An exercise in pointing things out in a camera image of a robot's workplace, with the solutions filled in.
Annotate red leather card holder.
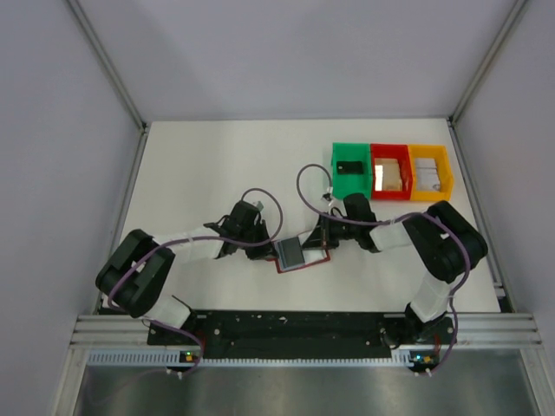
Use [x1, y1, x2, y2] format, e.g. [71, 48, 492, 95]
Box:
[271, 250, 330, 274]

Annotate grey credit card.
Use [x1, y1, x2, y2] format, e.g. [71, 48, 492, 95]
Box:
[276, 237, 305, 270]

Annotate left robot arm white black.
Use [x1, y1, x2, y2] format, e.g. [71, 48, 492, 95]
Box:
[95, 200, 277, 328]

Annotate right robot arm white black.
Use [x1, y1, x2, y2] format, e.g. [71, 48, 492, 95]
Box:
[301, 193, 488, 343]

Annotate black card in green bin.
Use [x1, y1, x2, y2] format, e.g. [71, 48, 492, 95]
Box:
[336, 160, 364, 175]

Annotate gold card in red bin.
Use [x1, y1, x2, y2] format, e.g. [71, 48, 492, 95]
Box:
[374, 158, 402, 192]

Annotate white cards in yellow bin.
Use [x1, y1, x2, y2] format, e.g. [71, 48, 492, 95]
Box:
[415, 158, 441, 192]

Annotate green storage bin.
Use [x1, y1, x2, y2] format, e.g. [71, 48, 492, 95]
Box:
[331, 142, 373, 199]

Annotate red storage bin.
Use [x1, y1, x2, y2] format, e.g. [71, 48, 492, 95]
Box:
[370, 143, 413, 201]

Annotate yellow storage bin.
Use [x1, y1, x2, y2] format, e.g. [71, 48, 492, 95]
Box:
[408, 145, 454, 202]

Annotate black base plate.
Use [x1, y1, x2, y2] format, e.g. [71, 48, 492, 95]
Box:
[146, 309, 457, 360]

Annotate front aluminium rail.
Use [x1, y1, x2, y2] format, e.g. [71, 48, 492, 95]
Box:
[69, 313, 543, 349]

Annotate white cable duct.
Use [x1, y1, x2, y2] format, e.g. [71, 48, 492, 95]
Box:
[88, 349, 432, 367]

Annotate aluminium frame rail left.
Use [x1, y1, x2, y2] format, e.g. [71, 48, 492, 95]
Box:
[51, 0, 151, 416]

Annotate aluminium frame rail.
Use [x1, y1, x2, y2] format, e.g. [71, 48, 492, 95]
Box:
[453, 1, 554, 415]
[51, 0, 151, 416]

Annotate aluminium frame rail right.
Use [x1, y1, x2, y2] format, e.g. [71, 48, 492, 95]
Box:
[453, 1, 554, 415]

